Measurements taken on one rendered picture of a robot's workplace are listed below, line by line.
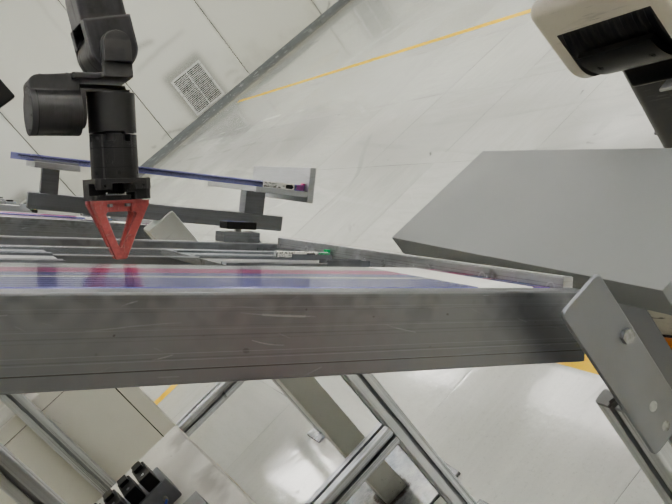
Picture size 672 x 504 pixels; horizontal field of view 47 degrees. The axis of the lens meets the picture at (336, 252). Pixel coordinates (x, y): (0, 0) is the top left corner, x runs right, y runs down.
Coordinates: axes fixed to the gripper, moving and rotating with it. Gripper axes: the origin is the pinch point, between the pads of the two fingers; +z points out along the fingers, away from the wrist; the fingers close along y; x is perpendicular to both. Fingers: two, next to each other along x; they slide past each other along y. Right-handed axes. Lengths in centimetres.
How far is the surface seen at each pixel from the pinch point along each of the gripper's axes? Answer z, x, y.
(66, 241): -0.5, -3.8, -19.1
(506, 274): 1.5, 29.0, 39.2
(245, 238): 0.7, 23.5, -19.1
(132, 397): 44, 20, -96
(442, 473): 48, 62, -22
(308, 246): 1.6, 29.0, -6.8
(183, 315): 0.6, -5.4, 48.9
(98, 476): 62, 10, -92
